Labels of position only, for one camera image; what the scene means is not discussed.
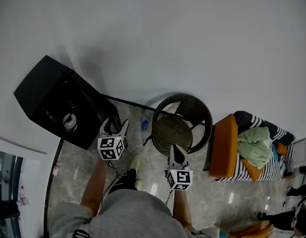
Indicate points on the dark wicker chair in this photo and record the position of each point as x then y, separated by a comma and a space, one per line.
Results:
177, 130

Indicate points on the orange pillow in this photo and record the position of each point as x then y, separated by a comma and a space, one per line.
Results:
253, 171

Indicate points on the small blue bottle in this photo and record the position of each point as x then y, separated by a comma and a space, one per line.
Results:
144, 124

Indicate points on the person's right forearm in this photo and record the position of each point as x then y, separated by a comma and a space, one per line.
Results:
181, 207

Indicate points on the orange sofa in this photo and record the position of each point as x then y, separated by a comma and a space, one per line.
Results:
223, 147

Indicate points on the pale green cloth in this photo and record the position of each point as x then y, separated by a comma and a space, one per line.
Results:
257, 145

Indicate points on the white appliance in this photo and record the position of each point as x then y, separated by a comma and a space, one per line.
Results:
302, 152

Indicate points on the black glass fridge door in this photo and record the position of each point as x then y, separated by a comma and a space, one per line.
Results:
88, 123

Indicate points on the black white striped blanket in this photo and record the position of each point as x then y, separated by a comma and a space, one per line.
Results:
279, 130

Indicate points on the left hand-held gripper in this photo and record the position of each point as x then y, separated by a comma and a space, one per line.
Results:
110, 146

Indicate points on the orange seat cushion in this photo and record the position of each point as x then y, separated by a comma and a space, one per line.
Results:
252, 229

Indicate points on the white bottle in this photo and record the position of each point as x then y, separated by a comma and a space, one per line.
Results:
69, 122

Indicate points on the person's black shoe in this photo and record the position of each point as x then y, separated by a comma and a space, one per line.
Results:
125, 180

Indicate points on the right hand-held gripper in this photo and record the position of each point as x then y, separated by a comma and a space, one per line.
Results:
179, 177

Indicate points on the black mini fridge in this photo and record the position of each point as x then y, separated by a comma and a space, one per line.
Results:
41, 83

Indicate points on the person's left forearm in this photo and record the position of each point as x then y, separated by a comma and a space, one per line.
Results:
94, 187

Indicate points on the small white floor item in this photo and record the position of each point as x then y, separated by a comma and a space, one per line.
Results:
56, 168

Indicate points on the person's grey clothing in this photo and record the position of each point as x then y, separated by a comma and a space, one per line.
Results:
133, 217

